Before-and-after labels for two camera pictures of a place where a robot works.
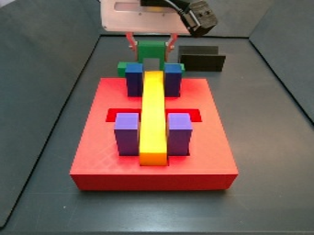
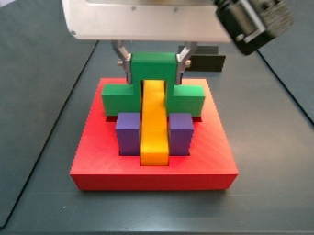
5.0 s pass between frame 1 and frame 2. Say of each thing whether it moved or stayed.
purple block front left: stayed
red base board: stayed
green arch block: moved
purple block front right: stayed
